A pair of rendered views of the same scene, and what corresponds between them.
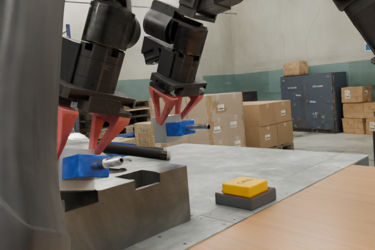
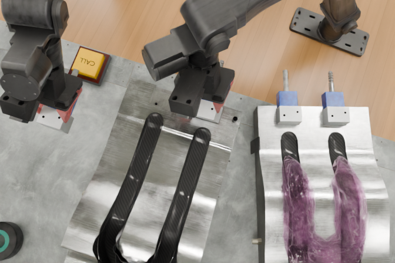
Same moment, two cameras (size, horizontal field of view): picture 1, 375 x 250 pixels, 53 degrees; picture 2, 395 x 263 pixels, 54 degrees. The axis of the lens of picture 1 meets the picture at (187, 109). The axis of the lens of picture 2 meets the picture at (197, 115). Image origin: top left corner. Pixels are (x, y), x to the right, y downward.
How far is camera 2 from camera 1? 1.00 m
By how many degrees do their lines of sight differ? 96
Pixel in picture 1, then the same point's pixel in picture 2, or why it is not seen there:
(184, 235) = (160, 82)
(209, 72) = not seen: outside the picture
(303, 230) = (136, 25)
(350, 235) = (137, 3)
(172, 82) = (73, 81)
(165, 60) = (60, 81)
